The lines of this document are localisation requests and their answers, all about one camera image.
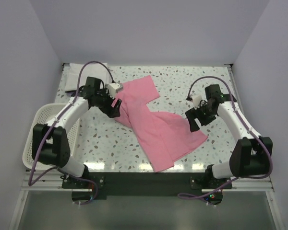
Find pink t shirt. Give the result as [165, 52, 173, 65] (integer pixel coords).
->
[116, 76, 207, 172]

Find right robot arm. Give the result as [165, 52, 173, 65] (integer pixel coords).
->
[185, 84, 273, 181]

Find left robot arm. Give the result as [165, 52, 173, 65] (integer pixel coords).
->
[32, 77, 123, 178]

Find folded purple t shirt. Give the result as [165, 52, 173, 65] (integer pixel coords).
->
[66, 92, 76, 97]

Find folded white t shirt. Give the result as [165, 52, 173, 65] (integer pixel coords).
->
[64, 63, 111, 91]

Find white perforated plastic basket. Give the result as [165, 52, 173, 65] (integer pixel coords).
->
[22, 103, 81, 171]

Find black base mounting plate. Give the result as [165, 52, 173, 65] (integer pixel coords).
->
[61, 172, 233, 204]

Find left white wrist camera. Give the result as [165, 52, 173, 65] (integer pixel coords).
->
[105, 82, 123, 99]

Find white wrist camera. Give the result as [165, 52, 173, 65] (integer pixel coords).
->
[105, 82, 123, 99]
[187, 94, 202, 108]

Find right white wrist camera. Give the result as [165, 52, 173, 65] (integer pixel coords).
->
[187, 94, 202, 108]

